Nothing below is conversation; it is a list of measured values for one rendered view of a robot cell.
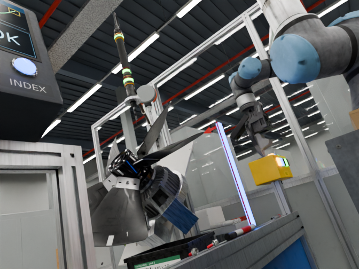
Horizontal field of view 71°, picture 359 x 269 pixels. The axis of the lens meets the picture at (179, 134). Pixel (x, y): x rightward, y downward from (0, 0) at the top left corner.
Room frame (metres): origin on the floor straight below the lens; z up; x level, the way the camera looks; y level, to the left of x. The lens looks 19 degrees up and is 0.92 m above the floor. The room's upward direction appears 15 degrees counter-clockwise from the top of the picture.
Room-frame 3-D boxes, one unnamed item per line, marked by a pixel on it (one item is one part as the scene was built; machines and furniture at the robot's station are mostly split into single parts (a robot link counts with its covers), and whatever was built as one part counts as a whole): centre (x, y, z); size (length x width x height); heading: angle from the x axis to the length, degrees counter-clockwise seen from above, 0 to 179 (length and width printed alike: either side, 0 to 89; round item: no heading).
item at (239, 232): (0.68, -0.08, 0.87); 0.14 x 0.01 x 0.01; 143
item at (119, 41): (0.97, 0.16, 1.69); 0.03 x 0.03 x 0.21
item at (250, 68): (0.86, -0.33, 1.38); 0.11 x 0.11 x 0.08; 7
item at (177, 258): (0.71, 0.09, 0.85); 0.22 x 0.17 x 0.07; 162
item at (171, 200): (0.96, 0.10, 0.98); 0.20 x 0.16 x 0.20; 146
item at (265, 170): (1.01, -0.31, 1.02); 0.16 x 0.10 x 0.11; 146
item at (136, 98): (0.98, 0.16, 1.50); 0.09 x 0.07 x 0.10; 1
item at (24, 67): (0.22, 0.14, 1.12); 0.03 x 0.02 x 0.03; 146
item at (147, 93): (1.69, 0.16, 1.88); 0.17 x 0.15 x 0.16; 56
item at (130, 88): (0.97, 0.16, 1.66); 0.04 x 0.04 x 0.46
